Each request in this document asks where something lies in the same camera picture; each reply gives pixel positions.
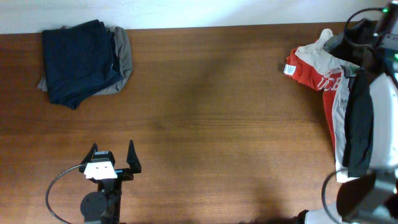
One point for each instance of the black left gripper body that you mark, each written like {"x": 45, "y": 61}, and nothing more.
{"x": 123, "y": 171}

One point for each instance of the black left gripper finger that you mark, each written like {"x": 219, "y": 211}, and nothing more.
{"x": 132, "y": 159}
{"x": 90, "y": 154}

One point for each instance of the red and white shirt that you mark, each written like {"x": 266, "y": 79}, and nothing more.
{"x": 315, "y": 68}

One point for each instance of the black shorts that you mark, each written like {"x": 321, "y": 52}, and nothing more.
{"x": 359, "y": 113}

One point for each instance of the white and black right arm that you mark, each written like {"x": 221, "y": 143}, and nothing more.
{"x": 372, "y": 198}

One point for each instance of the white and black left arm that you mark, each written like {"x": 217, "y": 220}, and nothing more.
{"x": 104, "y": 204}

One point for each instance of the folded navy blue garment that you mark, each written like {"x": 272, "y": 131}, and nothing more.
{"x": 79, "y": 62}

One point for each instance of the folded grey garment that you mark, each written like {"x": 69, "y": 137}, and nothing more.
{"x": 122, "y": 59}

